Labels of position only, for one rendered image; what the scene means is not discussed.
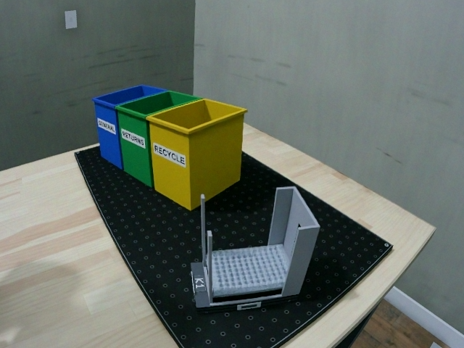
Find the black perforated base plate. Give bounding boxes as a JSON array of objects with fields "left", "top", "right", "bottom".
[{"left": 74, "top": 146, "right": 394, "bottom": 348}]

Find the white well plate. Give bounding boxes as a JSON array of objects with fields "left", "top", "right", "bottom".
[{"left": 212, "top": 244, "right": 290, "bottom": 298}]

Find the green bin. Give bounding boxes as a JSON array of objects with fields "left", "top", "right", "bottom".
[{"left": 115, "top": 91, "right": 203, "bottom": 188}]

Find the blue bin with label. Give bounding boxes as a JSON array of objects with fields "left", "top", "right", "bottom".
[{"left": 92, "top": 85, "right": 168, "bottom": 169}]

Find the yellow recycle bin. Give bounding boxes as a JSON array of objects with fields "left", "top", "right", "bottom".
[{"left": 146, "top": 99, "right": 247, "bottom": 211}]

